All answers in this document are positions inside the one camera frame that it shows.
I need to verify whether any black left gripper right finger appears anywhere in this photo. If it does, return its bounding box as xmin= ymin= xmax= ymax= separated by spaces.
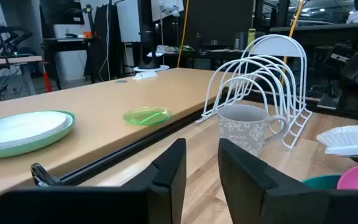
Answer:
xmin=218 ymin=138 xmax=358 ymax=224

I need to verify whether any whiteboard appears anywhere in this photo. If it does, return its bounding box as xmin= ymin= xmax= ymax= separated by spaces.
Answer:
xmin=116 ymin=0 xmax=142 ymax=43

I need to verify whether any green transparent lid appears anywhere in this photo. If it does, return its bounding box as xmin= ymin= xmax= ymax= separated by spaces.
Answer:
xmin=123 ymin=106 xmax=171 ymax=126

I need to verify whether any yellow cable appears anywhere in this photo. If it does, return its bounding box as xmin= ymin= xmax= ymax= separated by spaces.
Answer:
xmin=177 ymin=0 xmax=190 ymax=68
xmin=280 ymin=0 xmax=306 ymax=86

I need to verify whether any dish brush with black handle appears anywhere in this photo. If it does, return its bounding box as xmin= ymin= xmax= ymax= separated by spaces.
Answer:
xmin=316 ymin=125 xmax=358 ymax=162

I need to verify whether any black tower stand white base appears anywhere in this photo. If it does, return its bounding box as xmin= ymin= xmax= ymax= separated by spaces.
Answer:
xmin=134 ymin=0 xmax=170 ymax=73

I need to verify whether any white wire dish rack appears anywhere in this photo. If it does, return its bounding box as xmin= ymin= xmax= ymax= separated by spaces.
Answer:
xmin=196 ymin=34 xmax=313 ymax=151

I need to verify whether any light wood desk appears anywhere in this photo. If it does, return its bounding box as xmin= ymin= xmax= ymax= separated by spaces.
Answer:
xmin=0 ymin=67 xmax=239 ymax=215

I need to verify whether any black frame clamp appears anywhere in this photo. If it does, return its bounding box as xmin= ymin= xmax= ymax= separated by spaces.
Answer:
xmin=30 ymin=162 xmax=62 ymax=187

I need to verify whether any grey patterned mug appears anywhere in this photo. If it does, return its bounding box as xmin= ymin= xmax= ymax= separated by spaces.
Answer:
xmin=216 ymin=104 xmax=290 ymax=157

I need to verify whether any background wooden table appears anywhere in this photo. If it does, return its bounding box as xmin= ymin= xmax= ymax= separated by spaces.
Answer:
xmin=0 ymin=55 xmax=43 ymax=96

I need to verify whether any white hanging cable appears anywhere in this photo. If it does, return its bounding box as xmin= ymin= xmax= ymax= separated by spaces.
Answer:
xmin=99 ymin=0 xmax=112 ymax=82

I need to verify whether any white flat plate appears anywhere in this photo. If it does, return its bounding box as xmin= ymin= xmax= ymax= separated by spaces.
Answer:
xmin=0 ymin=111 xmax=73 ymax=151

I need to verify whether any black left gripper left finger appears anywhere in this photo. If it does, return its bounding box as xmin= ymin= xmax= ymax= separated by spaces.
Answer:
xmin=0 ymin=138 xmax=188 ymax=224

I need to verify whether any black background table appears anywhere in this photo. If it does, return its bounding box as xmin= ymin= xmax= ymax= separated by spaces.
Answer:
xmin=40 ymin=37 xmax=96 ymax=91

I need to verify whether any black aluminium table frame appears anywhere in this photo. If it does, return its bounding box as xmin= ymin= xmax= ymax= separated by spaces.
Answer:
xmin=0 ymin=90 xmax=358 ymax=224

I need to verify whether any light green plate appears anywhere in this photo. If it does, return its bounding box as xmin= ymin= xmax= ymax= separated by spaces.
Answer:
xmin=0 ymin=110 xmax=76 ymax=159

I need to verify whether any teal plate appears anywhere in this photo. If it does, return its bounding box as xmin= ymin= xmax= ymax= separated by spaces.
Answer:
xmin=302 ymin=174 xmax=342 ymax=190

